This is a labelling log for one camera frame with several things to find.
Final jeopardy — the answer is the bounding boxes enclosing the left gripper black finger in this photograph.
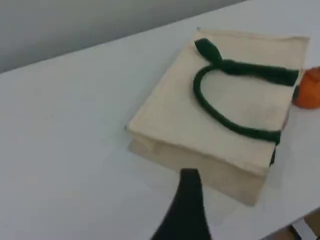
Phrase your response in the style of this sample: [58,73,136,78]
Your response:
[149,168,214,240]

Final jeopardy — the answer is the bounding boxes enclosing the cream canvas bag green handles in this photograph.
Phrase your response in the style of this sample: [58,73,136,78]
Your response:
[124,28,311,207]

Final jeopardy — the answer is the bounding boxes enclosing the orange tangerine with stem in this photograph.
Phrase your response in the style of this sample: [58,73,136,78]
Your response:
[292,66,320,110]

